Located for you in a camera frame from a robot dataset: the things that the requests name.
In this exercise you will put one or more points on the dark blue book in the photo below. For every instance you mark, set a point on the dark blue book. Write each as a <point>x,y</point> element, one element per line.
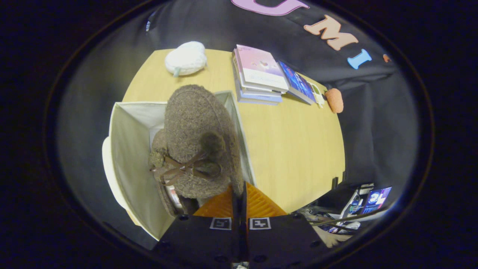
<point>298,84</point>

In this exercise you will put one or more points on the white compartment tray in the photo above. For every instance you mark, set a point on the white compartment tray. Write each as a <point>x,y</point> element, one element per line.
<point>317,95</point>

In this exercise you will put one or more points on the white plush ball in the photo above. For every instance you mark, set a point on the white plush ball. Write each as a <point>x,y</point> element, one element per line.
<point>186,59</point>

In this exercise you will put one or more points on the brown fuzzy shoe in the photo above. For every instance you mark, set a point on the brown fuzzy shoe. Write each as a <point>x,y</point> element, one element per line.
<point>170,200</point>
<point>198,123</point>

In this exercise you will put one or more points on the white book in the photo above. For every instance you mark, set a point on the white book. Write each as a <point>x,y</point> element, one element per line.
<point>241,76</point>

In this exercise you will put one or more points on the black case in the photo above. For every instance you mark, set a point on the black case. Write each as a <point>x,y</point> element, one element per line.
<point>336,198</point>

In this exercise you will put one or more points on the light blue book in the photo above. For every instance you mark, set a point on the light blue book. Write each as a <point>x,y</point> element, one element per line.
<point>259,99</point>

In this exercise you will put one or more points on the grey fabric storage box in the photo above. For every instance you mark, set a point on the grey fabric storage box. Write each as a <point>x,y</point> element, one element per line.
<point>130,157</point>

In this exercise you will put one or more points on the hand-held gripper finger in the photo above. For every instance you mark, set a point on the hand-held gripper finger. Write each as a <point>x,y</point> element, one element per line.
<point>235,209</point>
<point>243,209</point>

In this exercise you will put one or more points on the orange plush ball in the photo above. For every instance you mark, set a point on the orange plush ball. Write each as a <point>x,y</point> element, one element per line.
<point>334,100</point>

